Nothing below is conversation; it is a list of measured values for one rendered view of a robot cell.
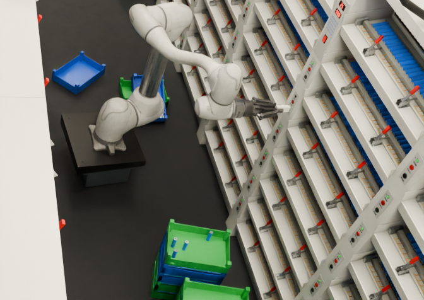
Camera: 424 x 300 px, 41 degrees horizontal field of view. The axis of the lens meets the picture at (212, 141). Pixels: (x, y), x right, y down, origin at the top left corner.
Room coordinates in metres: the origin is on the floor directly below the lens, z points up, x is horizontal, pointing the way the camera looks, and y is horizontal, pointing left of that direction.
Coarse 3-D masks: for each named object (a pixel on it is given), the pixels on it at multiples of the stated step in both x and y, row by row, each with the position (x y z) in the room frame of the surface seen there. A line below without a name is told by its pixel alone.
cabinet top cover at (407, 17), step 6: (390, 0) 1.84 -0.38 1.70; (396, 0) 1.82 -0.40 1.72; (414, 0) 1.86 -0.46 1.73; (420, 0) 1.88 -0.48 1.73; (396, 6) 1.81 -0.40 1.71; (402, 6) 1.79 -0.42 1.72; (420, 6) 1.83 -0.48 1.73; (396, 12) 1.80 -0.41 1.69; (402, 12) 1.78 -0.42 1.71; (408, 12) 1.76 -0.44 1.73; (402, 18) 1.76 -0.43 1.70; (408, 18) 1.74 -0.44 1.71; (414, 18) 1.73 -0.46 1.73; (420, 18) 1.75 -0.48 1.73; (408, 24) 1.73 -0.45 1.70; (414, 24) 1.71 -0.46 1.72; (420, 24) 1.71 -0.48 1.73; (414, 30) 1.70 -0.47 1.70; (420, 30) 1.68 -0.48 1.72; (414, 36) 1.69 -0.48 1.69; (420, 36) 1.67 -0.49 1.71; (420, 42) 1.66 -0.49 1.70
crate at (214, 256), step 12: (168, 228) 1.60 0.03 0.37; (180, 228) 1.65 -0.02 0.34; (192, 228) 1.66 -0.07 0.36; (204, 228) 1.68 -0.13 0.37; (168, 240) 1.57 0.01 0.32; (180, 240) 1.60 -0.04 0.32; (192, 240) 1.62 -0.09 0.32; (204, 240) 1.65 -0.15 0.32; (216, 240) 1.68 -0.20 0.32; (228, 240) 1.67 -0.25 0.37; (168, 252) 1.46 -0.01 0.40; (180, 252) 1.53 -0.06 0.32; (192, 252) 1.56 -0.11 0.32; (204, 252) 1.59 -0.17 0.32; (216, 252) 1.61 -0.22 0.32; (228, 252) 1.60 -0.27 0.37; (168, 264) 1.45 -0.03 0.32; (180, 264) 1.46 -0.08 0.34; (192, 264) 1.48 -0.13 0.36; (204, 264) 1.49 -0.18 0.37; (216, 264) 1.55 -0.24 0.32; (228, 264) 1.52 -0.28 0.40
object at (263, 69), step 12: (252, 24) 2.60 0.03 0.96; (252, 36) 2.57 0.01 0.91; (252, 48) 2.48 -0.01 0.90; (264, 48) 2.49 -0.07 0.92; (252, 60) 2.43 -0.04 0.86; (264, 60) 2.40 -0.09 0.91; (264, 72) 2.31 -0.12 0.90; (276, 72) 2.33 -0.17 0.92; (264, 84) 2.27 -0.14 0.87; (276, 96) 2.17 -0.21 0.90; (288, 96) 2.18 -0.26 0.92
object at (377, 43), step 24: (360, 24) 2.00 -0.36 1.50; (384, 24) 2.01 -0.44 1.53; (360, 48) 1.87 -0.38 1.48; (384, 48) 1.86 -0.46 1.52; (408, 48) 1.89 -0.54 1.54; (384, 72) 1.76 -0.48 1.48; (408, 72) 1.76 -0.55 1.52; (384, 96) 1.66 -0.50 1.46; (408, 96) 1.61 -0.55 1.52; (408, 120) 1.55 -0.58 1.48
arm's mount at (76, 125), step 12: (72, 120) 2.11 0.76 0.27; (84, 120) 2.15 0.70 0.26; (96, 120) 2.19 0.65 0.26; (72, 132) 2.03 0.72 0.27; (84, 132) 2.06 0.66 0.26; (132, 132) 2.22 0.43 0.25; (72, 144) 1.95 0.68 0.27; (84, 144) 1.98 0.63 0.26; (132, 144) 2.13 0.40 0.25; (72, 156) 1.91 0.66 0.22; (84, 156) 1.91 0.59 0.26; (96, 156) 1.94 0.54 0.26; (108, 156) 1.98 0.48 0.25; (120, 156) 2.01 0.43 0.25; (132, 156) 2.05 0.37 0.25; (84, 168) 1.85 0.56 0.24; (96, 168) 1.89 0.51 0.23; (108, 168) 1.93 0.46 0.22; (120, 168) 1.97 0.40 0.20
